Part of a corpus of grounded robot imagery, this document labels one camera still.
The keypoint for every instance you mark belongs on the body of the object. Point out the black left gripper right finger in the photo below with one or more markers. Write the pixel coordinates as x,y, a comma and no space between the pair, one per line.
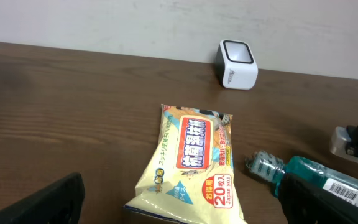
305,203

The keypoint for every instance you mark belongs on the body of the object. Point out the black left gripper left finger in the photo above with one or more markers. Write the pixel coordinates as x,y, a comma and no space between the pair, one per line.
59,202

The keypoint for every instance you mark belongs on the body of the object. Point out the teal mouthwash bottle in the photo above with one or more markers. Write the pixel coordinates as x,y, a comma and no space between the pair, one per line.
273,170

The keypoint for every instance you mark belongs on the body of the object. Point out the yellow snack bag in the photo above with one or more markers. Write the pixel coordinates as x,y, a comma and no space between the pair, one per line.
190,177

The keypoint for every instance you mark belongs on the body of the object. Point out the white barcode scanner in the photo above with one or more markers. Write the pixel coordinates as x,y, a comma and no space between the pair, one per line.
235,65

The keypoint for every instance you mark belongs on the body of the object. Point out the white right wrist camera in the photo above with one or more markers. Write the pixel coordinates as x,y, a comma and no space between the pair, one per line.
338,143

